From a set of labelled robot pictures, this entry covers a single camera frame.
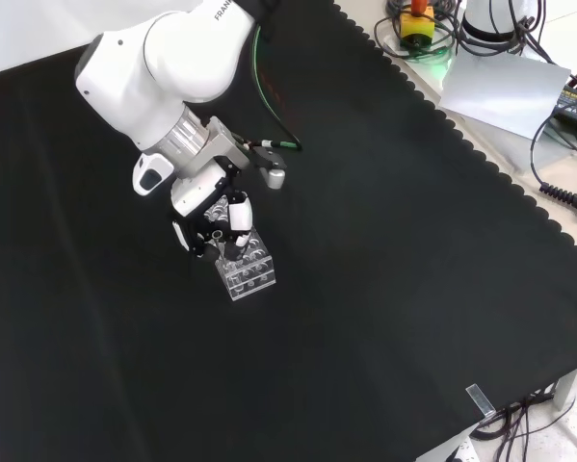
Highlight pale board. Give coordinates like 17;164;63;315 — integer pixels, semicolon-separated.
437;49;572;141

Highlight green cable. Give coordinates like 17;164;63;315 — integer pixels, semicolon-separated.
249;22;302;152

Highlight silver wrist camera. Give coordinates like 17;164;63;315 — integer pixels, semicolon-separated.
252;145;288;191

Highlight yellow stop button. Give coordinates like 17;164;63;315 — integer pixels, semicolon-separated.
397;0;436;50

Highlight black cable tangle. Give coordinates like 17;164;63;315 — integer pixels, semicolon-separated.
373;0;562;66

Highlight black floor cables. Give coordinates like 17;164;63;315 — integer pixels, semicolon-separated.
469;366;577;462

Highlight black bench cloth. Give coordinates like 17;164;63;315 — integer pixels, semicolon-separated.
0;0;577;462

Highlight clear glass test tube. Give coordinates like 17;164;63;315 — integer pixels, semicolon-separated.
209;229;232;264

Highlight clear plastic test tube rack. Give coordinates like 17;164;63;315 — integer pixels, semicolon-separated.
201;200;277;303

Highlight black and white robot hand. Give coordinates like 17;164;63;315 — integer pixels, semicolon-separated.
170;162;255;262

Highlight black ribbed power cable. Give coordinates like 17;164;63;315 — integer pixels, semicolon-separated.
530;115;577;218

